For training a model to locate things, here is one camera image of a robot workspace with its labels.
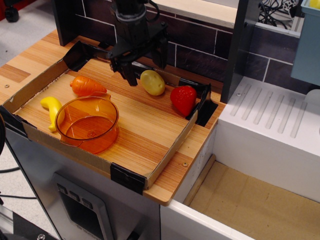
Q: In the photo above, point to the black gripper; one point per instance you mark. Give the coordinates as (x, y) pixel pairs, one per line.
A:
(136, 38)

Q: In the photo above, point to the yellow-green toy potato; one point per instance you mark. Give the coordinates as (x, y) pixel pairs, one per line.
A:
(152, 82)

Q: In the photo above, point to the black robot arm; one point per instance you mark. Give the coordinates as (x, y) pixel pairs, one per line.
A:
(136, 8)

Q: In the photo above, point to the orange transparent plastic pot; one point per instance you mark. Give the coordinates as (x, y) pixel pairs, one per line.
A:
(91, 123)

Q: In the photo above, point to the red toy strawberry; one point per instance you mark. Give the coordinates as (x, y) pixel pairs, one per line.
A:
(183, 99)

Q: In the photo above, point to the orange toy carrot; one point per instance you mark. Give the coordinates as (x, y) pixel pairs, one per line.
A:
(84, 86)

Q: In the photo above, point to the yellow toy banana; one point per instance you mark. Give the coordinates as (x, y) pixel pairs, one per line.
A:
(54, 107)

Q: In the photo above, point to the black caster wheel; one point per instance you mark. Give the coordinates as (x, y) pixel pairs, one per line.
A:
(11, 14)

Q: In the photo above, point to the silver toy oven front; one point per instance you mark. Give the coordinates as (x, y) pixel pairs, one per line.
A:
(80, 203)

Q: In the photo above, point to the white toy sink unit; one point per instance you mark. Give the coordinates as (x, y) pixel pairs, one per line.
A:
(258, 175)

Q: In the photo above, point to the dark left back post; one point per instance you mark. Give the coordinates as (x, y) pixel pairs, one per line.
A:
(66, 14)

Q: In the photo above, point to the dark grey vertical post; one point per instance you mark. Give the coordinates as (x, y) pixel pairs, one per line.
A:
(246, 18)

